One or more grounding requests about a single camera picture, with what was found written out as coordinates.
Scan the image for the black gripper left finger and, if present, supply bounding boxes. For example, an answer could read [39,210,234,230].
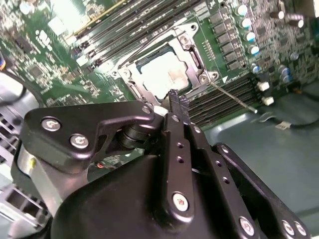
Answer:
[14,89,195,226]

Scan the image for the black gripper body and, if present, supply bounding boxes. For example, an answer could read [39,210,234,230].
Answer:
[51,154,232,239]

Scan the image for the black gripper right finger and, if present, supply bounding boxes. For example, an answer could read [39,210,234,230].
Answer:
[178,96,312,239]

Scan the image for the silver square CPU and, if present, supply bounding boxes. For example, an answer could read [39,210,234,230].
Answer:
[136,46,193,99]

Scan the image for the metal socket cover frame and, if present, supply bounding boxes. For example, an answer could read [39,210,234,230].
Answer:
[123,41,204,104]

